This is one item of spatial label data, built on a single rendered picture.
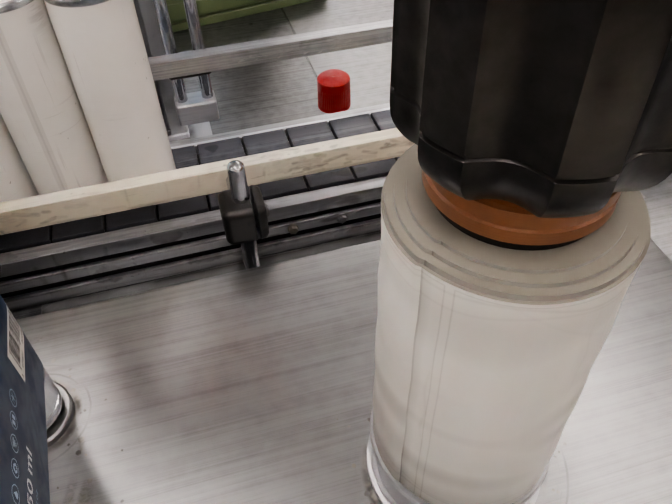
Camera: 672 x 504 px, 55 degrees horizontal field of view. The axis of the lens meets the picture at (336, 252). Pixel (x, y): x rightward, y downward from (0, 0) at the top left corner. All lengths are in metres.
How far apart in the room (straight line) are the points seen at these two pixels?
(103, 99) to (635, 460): 0.38
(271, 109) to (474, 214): 0.51
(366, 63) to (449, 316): 0.58
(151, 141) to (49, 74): 0.08
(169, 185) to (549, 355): 0.32
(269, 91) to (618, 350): 0.45
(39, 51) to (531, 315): 0.35
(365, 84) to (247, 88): 0.13
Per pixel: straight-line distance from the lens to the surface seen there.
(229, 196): 0.44
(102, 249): 0.49
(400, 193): 0.21
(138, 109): 0.46
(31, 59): 0.45
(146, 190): 0.47
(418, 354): 0.22
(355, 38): 0.53
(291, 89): 0.71
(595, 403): 0.40
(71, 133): 0.48
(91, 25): 0.43
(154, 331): 0.42
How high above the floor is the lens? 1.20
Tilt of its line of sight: 46 degrees down
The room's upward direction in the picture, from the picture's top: 2 degrees counter-clockwise
